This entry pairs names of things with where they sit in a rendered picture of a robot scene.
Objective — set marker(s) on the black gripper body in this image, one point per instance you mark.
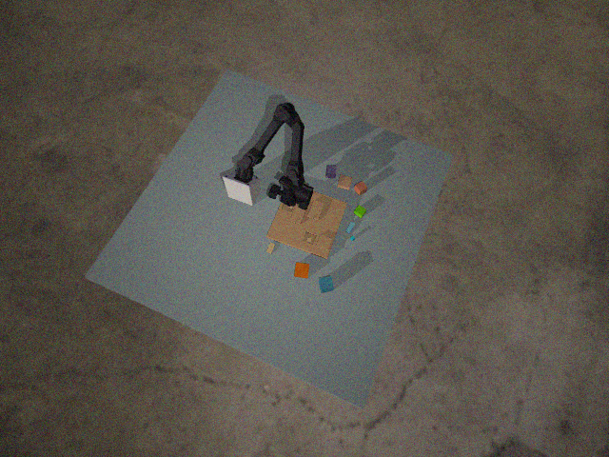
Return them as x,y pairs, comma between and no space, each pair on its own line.
285,197

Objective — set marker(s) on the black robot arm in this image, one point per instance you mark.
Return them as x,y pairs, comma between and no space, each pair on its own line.
284,113

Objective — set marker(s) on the tan wooden puzzle board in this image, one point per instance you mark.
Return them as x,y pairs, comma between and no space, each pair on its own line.
320,221

